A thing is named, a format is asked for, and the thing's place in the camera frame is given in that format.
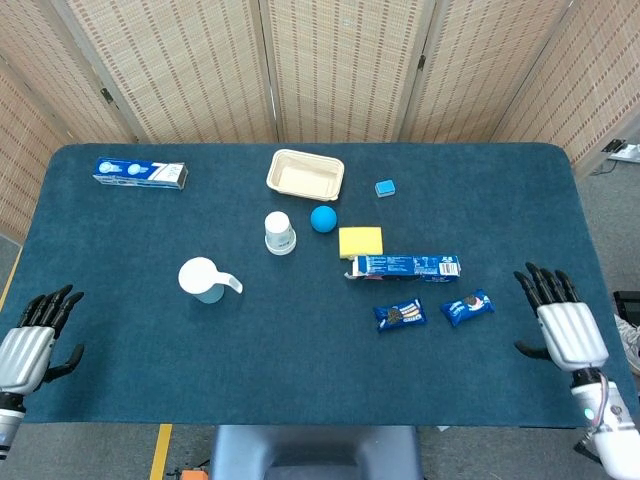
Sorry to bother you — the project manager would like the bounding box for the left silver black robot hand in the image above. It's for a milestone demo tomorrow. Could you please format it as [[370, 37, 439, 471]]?
[[0, 284, 86, 396]]

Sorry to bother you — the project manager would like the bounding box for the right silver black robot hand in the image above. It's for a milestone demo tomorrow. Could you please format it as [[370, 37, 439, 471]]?
[[513, 262, 611, 374]]

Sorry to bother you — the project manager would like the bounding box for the blue cookie packet pink cream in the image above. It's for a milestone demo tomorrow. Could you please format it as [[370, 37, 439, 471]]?
[[439, 288, 496, 328]]

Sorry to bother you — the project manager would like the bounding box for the blue cookie packet brown cream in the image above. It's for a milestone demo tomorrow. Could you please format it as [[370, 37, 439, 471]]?
[[373, 298, 429, 334]]

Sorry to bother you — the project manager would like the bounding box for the pink and blue cookie box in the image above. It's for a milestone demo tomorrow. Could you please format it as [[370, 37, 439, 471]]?
[[343, 253, 462, 285]]

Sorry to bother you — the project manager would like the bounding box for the black plastic container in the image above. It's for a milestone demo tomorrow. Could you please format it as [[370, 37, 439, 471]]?
[[613, 289, 640, 326]]

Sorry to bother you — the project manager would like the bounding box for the blue white toothpaste box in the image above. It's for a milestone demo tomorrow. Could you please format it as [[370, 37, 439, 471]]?
[[92, 157, 189, 191]]

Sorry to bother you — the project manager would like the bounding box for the beige rectangular tray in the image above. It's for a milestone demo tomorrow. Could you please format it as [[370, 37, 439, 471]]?
[[265, 148, 346, 202]]

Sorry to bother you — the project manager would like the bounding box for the grey white sneaker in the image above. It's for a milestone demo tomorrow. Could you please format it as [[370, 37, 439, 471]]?
[[613, 314, 640, 376]]

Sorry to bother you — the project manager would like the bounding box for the white measuring scoop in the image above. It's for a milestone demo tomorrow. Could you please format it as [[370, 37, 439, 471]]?
[[177, 256, 244, 305]]

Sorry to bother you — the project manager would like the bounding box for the white power strip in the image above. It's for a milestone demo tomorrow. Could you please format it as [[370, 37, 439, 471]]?
[[602, 139, 640, 162]]

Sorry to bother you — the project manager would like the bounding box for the woven bamboo screen panel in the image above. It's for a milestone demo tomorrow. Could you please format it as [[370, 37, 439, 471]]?
[[259, 0, 439, 144], [399, 0, 576, 144], [0, 59, 69, 244], [0, 0, 146, 146], [492, 0, 640, 176], [49, 0, 279, 145]]

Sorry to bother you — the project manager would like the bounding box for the dark teal tablecloth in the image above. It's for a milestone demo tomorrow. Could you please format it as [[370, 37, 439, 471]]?
[[0, 143, 639, 430]]

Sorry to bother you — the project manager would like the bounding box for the yellow sponge green base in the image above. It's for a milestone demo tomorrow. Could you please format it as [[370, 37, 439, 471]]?
[[338, 226, 385, 261]]

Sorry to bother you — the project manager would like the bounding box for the blue ball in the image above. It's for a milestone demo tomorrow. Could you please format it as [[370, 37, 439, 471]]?
[[309, 205, 339, 234]]

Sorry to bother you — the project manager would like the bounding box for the white paper cup stack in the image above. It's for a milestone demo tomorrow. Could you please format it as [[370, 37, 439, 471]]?
[[263, 211, 297, 256]]

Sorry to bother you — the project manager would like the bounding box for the blue grey robot torso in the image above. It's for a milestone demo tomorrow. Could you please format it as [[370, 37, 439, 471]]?
[[209, 424, 426, 480]]

